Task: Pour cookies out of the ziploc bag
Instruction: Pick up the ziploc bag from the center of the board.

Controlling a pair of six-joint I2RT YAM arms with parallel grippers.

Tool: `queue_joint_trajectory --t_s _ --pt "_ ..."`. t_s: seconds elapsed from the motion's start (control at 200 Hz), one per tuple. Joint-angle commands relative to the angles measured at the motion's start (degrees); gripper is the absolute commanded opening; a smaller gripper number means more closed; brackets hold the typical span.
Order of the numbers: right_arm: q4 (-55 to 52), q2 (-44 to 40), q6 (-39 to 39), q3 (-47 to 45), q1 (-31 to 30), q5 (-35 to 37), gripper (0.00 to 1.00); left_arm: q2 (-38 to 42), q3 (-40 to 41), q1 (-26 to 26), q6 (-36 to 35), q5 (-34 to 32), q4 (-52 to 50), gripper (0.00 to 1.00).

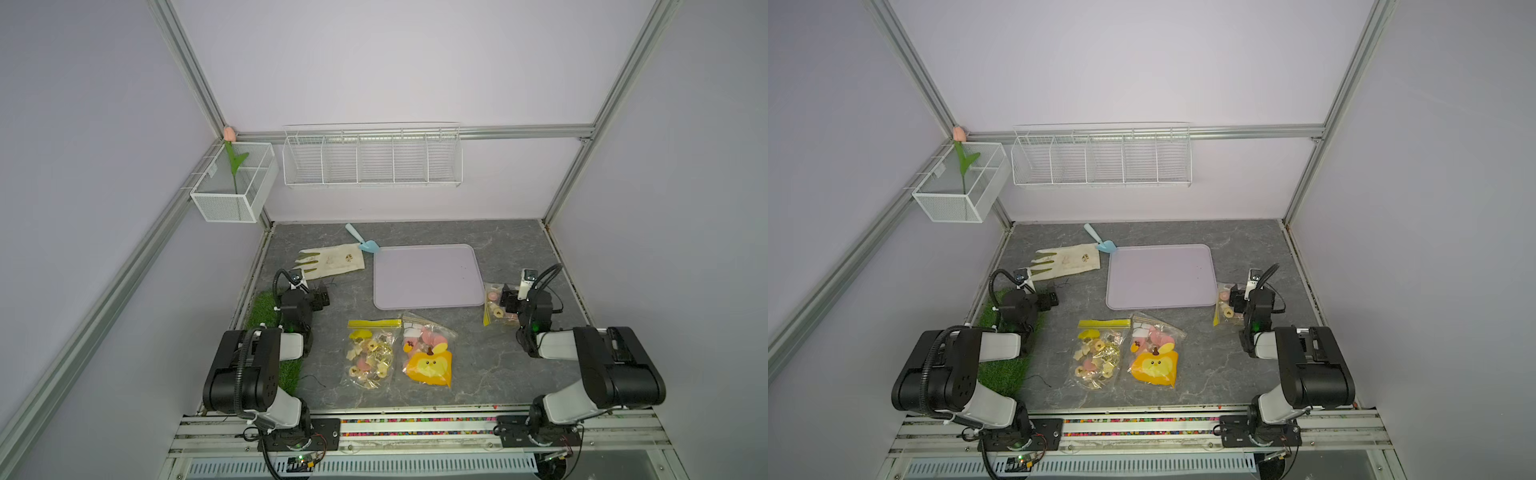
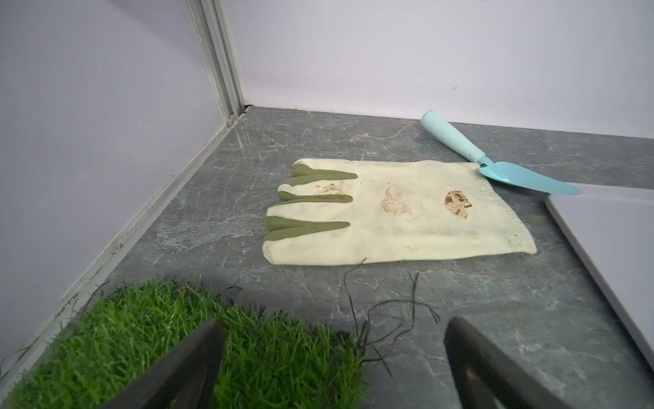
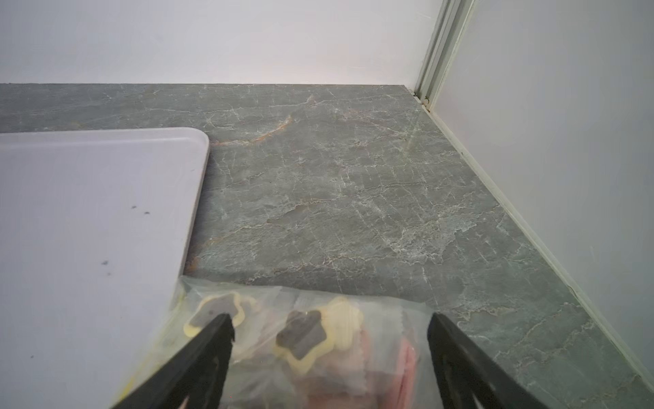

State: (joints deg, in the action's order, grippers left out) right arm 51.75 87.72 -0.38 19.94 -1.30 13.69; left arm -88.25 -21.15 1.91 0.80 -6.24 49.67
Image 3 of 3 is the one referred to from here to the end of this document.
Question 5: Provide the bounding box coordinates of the lilac plastic tray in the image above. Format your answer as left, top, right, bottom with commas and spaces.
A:
1, 128, 209, 408

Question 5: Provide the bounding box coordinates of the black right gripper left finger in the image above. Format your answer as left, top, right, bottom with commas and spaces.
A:
114, 314, 235, 409

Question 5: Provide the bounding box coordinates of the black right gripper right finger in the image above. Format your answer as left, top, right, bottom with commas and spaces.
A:
427, 313, 547, 409

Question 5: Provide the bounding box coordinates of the clear ziploc bag of cookies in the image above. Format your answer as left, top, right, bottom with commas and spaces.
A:
125, 276, 442, 408

